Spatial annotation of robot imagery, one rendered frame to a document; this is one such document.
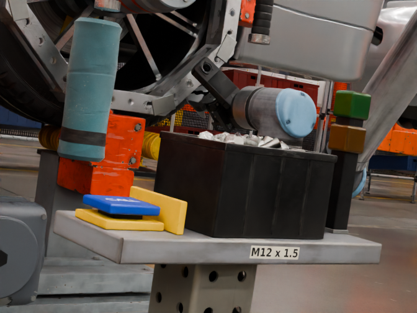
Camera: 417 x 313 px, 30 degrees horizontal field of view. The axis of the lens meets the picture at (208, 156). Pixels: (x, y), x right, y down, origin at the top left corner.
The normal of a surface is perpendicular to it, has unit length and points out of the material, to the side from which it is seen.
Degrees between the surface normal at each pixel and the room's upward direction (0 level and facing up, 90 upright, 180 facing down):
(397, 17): 69
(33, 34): 90
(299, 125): 85
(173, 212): 90
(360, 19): 90
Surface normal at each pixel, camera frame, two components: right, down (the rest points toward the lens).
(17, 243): 0.58, 0.13
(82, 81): -0.15, 0.06
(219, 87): 0.33, -0.27
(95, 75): 0.29, 0.09
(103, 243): -0.80, -0.08
